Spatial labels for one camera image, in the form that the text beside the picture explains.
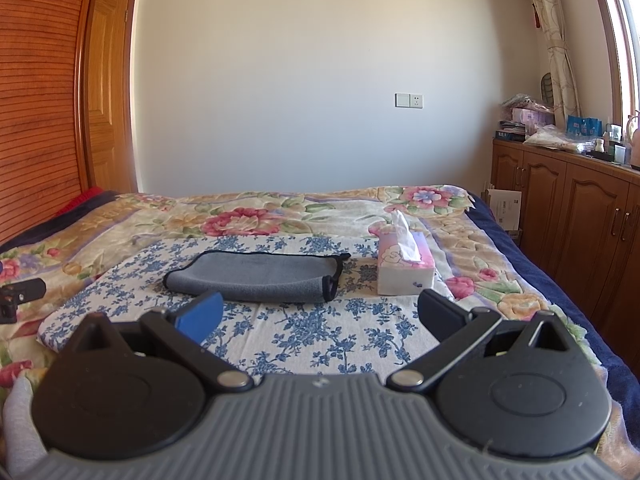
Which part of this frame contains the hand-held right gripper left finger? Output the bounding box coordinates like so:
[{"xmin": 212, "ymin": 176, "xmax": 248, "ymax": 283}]
[{"xmin": 67, "ymin": 291, "xmax": 255, "ymax": 393}]

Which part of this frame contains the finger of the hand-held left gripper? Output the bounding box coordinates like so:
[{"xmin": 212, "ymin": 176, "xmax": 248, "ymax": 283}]
[{"xmin": 0, "ymin": 277, "xmax": 47, "ymax": 325}]

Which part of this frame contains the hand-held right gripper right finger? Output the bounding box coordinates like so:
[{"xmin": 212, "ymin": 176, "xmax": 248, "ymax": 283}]
[{"xmin": 386, "ymin": 288, "xmax": 581, "ymax": 393}]

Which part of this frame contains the purple and grey towel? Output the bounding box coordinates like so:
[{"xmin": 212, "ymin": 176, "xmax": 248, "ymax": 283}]
[{"xmin": 163, "ymin": 250, "xmax": 352, "ymax": 305}]

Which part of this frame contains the pink floral tissue box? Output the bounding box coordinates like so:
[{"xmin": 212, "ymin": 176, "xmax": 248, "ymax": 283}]
[{"xmin": 376, "ymin": 210, "xmax": 436, "ymax": 297}]

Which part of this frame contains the red cloth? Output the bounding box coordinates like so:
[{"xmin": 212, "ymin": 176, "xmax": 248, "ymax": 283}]
[{"xmin": 51, "ymin": 186, "xmax": 104, "ymax": 219}]

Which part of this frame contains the floral bed blanket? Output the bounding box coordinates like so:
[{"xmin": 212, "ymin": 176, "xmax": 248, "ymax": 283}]
[{"xmin": 0, "ymin": 185, "xmax": 640, "ymax": 480}]

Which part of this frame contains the blue floral white cloth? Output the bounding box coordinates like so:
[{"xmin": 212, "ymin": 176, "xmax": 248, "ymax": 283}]
[{"xmin": 37, "ymin": 234, "xmax": 451, "ymax": 380}]

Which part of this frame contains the white cardboard box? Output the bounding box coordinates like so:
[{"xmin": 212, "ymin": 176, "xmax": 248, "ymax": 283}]
[{"xmin": 481, "ymin": 187, "xmax": 524, "ymax": 234}]

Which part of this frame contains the light grey cloth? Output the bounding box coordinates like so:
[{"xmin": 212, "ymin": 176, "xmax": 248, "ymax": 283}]
[{"xmin": 0, "ymin": 374, "xmax": 48, "ymax": 478}]

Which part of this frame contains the wooden cabinet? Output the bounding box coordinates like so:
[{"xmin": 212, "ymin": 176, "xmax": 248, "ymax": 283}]
[{"xmin": 490, "ymin": 139, "xmax": 640, "ymax": 356}]

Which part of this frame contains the slatted wooden wardrobe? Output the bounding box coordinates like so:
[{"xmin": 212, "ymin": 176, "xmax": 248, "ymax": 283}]
[{"xmin": 0, "ymin": 0, "xmax": 103, "ymax": 246}]

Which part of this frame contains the stack of books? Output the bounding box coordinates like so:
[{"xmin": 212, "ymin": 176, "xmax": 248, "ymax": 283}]
[{"xmin": 495, "ymin": 120, "xmax": 527, "ymax": 141}]

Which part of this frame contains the wooden door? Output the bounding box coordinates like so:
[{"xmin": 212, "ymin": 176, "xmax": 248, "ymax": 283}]
[{"xmin": 82, "ymin": 0, "xmax": 139, "ymax": 196}]

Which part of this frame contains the clear plastic bag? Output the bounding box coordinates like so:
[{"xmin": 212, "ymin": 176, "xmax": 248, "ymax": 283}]
[{"xmin": 522, "ymin": 125, "xmax": 597, "ymax": 154}]

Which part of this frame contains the blue box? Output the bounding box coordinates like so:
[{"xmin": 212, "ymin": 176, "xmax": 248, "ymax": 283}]
[{"xmin": 566, "ymin": 115, "xmax": 604, "ymax": 137}]

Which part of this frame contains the dark hand fan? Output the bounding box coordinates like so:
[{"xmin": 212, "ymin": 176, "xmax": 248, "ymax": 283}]
[{"xmin": 540, "ymin": 72, "xmax": 556, "ymax": 111}]

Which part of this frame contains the patterned beige curtain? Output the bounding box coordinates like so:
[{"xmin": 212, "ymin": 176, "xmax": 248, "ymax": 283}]
[{"xmin": 515, "ymin": 0, "xmax": 583, "ymax": 126}]

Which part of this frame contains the wooden window frame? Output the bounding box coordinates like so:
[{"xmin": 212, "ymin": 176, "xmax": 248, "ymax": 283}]
[{"xmin": 585, "ymin": 0, "xmax": 640, "ymax": 126}]

